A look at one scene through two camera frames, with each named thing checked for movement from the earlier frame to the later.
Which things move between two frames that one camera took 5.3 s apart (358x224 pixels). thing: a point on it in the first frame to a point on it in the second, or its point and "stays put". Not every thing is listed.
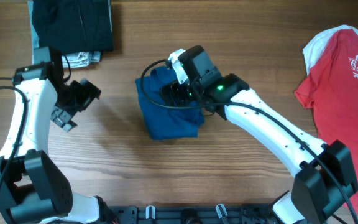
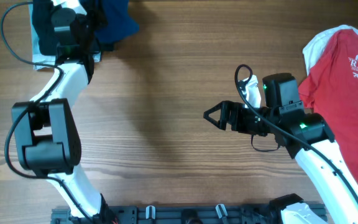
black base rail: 206,214 stays put
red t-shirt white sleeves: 341,87 stays put
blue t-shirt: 163,121 to 120,22
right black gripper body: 175,94 to 232,115
